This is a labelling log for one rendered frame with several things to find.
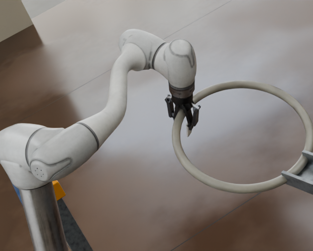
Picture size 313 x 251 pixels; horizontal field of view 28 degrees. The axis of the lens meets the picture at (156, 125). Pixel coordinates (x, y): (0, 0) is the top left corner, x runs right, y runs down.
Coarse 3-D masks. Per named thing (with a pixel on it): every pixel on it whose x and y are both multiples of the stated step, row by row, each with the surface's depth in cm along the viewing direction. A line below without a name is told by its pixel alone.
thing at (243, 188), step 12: (216, 84) 230; (228, 84) 229; (240, 84) 229; (252, 84) 228; (264, 84) 228; (204, 96) 228; (276, 96) 227; (288, 96) 223; (300, 108) 219; (180, 120) 221; (312, 132) 212; (180, 144) 214; (312, 144) 209; (180, 156) 210; (192, 168) 207; (300, 168) 204; (204, 180) 204; (216, 180) 203; (276, 180) 201; (240, 192) 201; (252, 192) 201
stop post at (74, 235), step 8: (56, 184) 259; (56, 192) 260; (64, 192) 262; (64, 208) 267; (64, 216) 269; (72, 216) 271; (64, 224) 270; (72, 224) 272; (64, 232) 272; (72, 232) 274; (80, 232) 276; (72, 240) 275; (80, 240) 277; (72, 248) 276; (80, 248) 279; (88, 248) 281
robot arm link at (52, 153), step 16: (48, 128) 173; (80, 128) 171; (32, 144) 170; (48, 144) 166; (64, 144) 166; (80, 144) 168; (96, 144) 173; (32, 160) 165; (48, 160) 164; (64, 160) 165; (80, 160) 169; (48, 176) 164; (64, 176) 169
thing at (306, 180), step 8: (304, 152) 205; (312, 160) 205; (304, 168) 206; (312, 168) 204; (288, 176) 200; (296, 176) 198; (304, 176) 203; (312, 176) 201; (288, 184) 203; (296, 184) 199; (304, 184) 196; (312, 184) 192; (312, 192) 195
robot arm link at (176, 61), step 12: (168, 48) 199; (180, 48) 198; (192, 48) 200; (156, 60) 205; (168, 60) 200; (180, 60) 198; (192, 60) 201; (168, 72) 204; (180, 72) 201; (192, 72) 203; (180, 84) 206
